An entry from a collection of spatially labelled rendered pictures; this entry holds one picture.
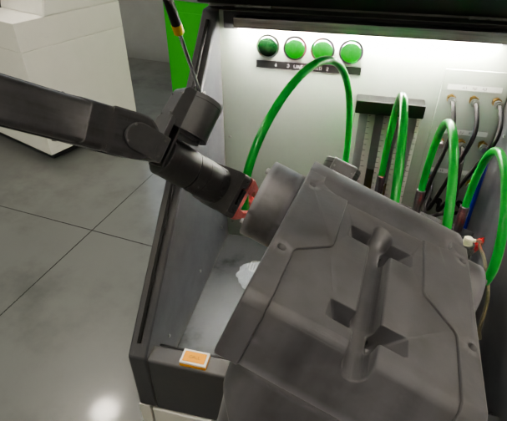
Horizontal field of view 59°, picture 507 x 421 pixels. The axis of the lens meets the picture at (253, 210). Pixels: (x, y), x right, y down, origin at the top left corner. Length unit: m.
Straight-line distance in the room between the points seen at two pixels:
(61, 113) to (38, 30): 2.87
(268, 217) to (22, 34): 3.21
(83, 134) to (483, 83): 0.80
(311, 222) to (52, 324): 2.23
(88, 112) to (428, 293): 0.46
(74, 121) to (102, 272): 2.01
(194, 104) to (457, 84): 0.62
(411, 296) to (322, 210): 0.04
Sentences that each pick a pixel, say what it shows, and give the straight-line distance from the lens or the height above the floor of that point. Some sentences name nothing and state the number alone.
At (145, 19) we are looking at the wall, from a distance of 5.60.
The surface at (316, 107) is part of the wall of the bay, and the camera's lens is 1.08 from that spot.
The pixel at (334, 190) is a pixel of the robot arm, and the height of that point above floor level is 1.56.
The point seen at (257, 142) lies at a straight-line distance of 0.68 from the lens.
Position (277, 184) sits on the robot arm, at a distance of 0.20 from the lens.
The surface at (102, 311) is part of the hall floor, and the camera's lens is 2.33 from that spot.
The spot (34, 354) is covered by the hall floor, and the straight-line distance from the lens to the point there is 2.28.
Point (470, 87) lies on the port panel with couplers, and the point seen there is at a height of 1.33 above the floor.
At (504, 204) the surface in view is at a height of 1.29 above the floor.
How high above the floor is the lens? 1.66
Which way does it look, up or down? 36 degrees down
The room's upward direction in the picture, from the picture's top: straight up
